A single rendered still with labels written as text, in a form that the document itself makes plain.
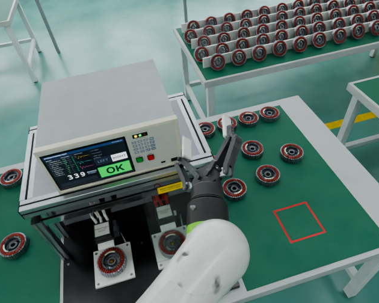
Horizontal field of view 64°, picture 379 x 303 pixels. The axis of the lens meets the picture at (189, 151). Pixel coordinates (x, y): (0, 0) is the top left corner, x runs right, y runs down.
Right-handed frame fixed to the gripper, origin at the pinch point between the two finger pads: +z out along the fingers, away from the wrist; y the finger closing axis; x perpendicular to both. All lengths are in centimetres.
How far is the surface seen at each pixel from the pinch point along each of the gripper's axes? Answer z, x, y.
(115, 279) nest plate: -27, -22, -63
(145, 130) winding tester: 8.5, 3.9, -20.9
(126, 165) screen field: 3.3, -0.7, -35.2
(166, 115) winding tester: 13.7, 0.3, -15.4
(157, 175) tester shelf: 2.3, -11.1, -31.0
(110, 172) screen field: 1.5, 1.9, -40.0
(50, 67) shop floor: 249, -26, -272
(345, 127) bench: 82, -148, 5
